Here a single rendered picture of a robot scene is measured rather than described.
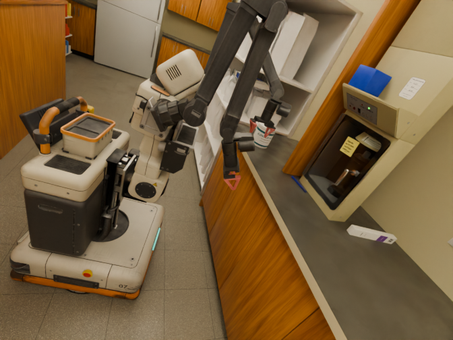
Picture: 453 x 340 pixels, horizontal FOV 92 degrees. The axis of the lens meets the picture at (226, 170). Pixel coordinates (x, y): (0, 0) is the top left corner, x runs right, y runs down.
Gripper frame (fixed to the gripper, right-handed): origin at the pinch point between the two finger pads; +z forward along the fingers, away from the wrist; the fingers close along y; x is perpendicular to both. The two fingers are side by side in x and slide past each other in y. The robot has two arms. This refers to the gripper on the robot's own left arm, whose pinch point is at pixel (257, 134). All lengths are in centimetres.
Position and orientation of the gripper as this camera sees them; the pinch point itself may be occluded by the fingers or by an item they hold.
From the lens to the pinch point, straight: 128.4
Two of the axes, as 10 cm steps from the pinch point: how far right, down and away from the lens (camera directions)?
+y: 9.1, 1.4, 3.9
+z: -3.4, 8.0, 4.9
